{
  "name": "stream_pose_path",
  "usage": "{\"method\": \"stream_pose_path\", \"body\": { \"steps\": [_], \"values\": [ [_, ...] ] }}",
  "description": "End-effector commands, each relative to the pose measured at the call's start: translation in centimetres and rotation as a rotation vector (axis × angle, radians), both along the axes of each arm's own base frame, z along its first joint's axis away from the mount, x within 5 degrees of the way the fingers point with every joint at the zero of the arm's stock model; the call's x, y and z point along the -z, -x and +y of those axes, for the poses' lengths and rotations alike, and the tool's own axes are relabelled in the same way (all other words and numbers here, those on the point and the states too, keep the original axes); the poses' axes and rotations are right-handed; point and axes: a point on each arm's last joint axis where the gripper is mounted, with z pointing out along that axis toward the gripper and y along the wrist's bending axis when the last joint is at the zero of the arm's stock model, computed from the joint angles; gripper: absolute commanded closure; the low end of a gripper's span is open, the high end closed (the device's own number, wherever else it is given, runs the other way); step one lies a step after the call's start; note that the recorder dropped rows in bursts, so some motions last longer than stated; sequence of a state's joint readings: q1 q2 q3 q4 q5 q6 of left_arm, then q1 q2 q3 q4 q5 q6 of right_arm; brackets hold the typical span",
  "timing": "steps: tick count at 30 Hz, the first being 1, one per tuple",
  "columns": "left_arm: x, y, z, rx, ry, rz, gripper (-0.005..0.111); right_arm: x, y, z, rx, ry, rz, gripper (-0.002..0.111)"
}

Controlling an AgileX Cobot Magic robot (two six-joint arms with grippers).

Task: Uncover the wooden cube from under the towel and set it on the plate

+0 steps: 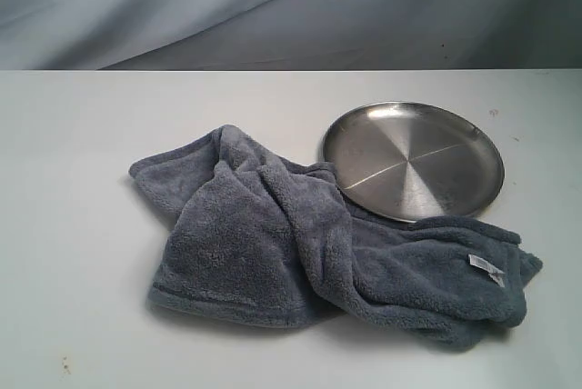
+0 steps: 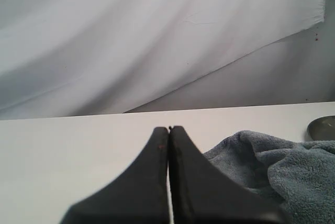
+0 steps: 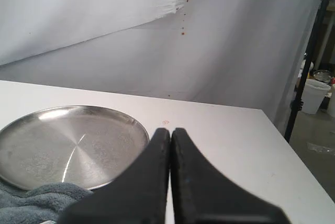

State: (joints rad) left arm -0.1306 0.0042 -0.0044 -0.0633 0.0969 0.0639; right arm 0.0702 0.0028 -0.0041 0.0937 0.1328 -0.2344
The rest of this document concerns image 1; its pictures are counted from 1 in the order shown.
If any blue-grey fleece towel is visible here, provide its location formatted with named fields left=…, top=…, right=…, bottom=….
left=128, top=125, right=543, bottom=350

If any round stainless steel plate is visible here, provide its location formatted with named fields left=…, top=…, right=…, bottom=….
left=321, top=101, right=505, bottom=223

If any grey backdrop cloth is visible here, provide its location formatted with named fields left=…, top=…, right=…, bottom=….
left=1, top=0, right=581, bottom=70

